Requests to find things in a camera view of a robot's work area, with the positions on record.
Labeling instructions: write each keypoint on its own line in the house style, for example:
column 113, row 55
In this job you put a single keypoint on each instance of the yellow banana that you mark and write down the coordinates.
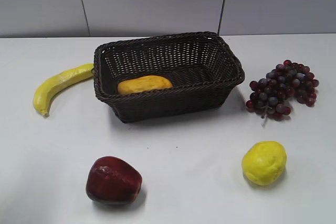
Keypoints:
column 46, row 92

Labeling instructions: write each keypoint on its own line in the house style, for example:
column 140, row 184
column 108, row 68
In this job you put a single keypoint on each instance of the yellow lemon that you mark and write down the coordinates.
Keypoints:
column 264, row 162

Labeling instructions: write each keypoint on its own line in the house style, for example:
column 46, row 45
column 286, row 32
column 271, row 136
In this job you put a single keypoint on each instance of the purple grape bunch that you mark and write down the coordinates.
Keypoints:
column 270, row 96

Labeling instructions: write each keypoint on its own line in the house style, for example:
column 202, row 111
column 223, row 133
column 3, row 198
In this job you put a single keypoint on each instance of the dark woven plastic basket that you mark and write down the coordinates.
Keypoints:
column 201, row 67

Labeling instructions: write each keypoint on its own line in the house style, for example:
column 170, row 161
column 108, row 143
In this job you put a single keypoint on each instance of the yellow-orange mango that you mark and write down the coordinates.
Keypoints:
column 142, row 84

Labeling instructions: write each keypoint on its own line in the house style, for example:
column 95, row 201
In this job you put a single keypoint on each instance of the dark red apple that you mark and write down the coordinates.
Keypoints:
column 113, row 181

